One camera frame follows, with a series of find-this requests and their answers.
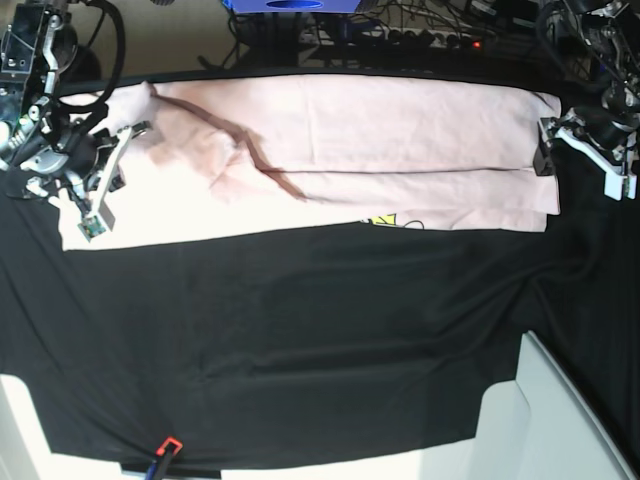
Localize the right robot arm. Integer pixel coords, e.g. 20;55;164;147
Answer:
1;1;126;204

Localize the pink T-shirt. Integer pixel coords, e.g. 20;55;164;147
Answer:
58;75;561;251

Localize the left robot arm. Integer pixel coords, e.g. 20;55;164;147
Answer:
535;1;639;179

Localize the black table cloth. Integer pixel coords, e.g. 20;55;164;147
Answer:
1;146;639;470

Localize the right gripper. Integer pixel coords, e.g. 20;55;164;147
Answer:
1;121;116;203

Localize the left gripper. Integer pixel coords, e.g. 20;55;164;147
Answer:
533;106;639;175

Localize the black power strip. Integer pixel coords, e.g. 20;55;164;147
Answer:
297;24;483;51

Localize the white camera bracket right arm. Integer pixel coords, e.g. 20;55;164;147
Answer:
78;121;152;242

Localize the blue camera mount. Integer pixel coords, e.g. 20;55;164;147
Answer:
222;0;361;14

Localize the red black clamp bottom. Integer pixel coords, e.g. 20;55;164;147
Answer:
144;436;183;480

